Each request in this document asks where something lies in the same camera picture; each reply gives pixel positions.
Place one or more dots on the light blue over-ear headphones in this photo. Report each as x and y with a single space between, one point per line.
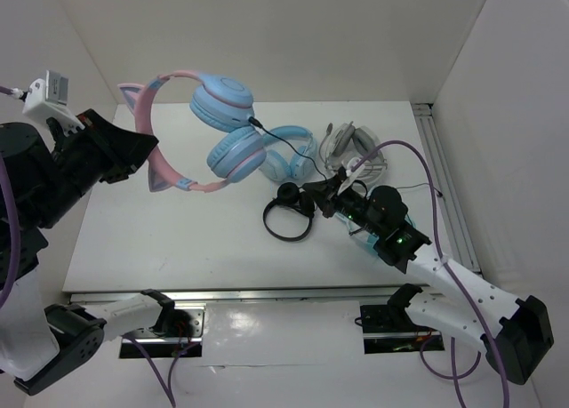
277 167

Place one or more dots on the aluminium front rail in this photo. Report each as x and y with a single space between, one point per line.
277 294

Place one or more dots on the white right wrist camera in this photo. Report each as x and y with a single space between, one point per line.
348 176

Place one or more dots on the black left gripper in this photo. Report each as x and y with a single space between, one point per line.
127 149

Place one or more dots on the white grey gaming headset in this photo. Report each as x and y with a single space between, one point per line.
344 142

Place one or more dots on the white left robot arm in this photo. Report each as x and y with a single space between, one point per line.
41 344

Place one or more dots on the aluminium right side rail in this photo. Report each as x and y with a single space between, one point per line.
456 227

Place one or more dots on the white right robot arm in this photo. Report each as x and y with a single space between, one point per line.
515 334

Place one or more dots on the white teal cat-ear headphones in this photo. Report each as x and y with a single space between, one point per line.
362 238

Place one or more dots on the aluminium rail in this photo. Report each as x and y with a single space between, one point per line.
456 227
277 294

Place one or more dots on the pink blue cat-ear headphones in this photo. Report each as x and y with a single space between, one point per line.
220 102

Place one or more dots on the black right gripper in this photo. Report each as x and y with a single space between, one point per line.
324 192

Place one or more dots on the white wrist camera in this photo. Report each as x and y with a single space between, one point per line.
348 176
47 98

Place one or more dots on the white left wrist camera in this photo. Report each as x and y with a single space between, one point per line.
47 98

